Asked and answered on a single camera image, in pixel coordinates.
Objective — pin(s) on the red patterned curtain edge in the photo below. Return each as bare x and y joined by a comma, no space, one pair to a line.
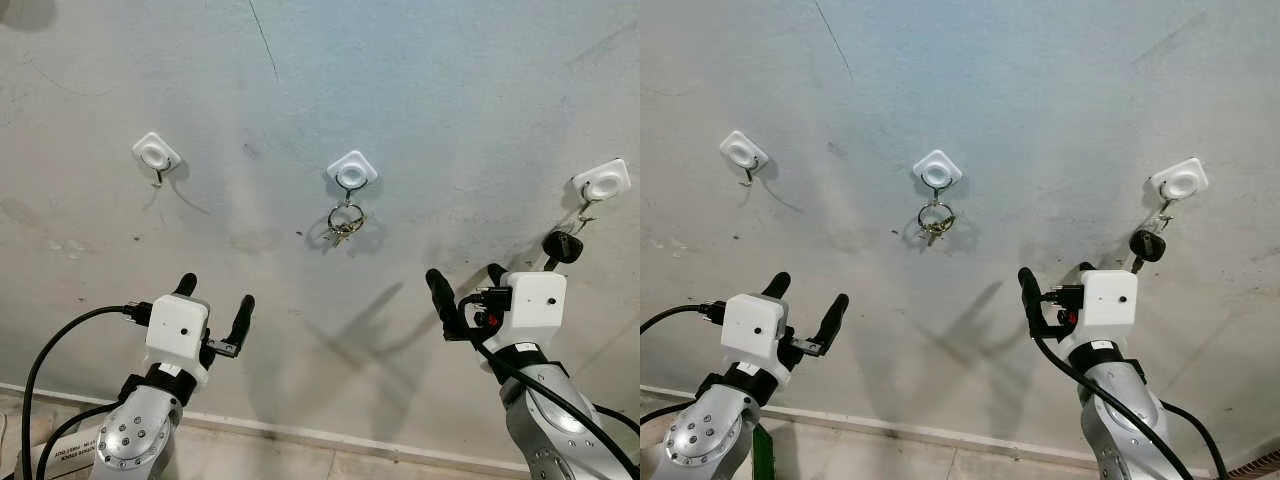
1262,465

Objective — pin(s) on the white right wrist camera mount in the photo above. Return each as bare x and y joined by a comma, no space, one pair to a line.
1110,300
535,305

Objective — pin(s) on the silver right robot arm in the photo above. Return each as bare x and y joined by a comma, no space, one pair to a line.
545,420
1125,420

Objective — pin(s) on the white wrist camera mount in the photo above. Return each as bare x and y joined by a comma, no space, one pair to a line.
175,330
750,330
535,305
1110,300

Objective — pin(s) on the black-headed key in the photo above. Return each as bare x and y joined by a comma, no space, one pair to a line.
1147,245
562,246

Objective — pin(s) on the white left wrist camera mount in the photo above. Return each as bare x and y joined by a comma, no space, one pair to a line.
750,330
175,330

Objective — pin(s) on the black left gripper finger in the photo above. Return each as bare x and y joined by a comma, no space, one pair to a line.
243,320
186,284
835,320
779,284

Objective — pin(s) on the white adhesive wall hook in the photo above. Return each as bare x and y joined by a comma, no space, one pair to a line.
1180,182
155,153
603,183
352,170
742,152
937,170

